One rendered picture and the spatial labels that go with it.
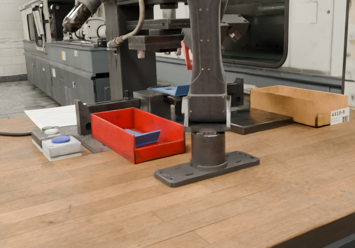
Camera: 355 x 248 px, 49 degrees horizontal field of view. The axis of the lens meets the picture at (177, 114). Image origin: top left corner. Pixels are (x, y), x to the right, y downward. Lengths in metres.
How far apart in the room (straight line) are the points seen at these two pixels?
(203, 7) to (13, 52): 9.67
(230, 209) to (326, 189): 0.17
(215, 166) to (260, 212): 0.15
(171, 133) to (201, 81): 0.22
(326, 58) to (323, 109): 0.37
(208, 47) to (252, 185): 0.24
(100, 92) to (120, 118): 3.20
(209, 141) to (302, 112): 0.43
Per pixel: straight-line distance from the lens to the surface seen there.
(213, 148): 0.70
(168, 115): 1.08
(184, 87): 1.02
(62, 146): 0.85
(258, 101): 1.18
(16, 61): 10.25
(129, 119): 1.03
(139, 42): 1.05
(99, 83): 4.20
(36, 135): 0.96
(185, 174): 0.69
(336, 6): 1.48
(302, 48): 1.59
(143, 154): 0.79
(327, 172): 0.76
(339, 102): 1.14
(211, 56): 0.66
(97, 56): 4.17
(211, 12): 0.64
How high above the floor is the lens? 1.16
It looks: 13 degrees down
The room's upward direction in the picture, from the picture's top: 2 degrees counter-clockwise
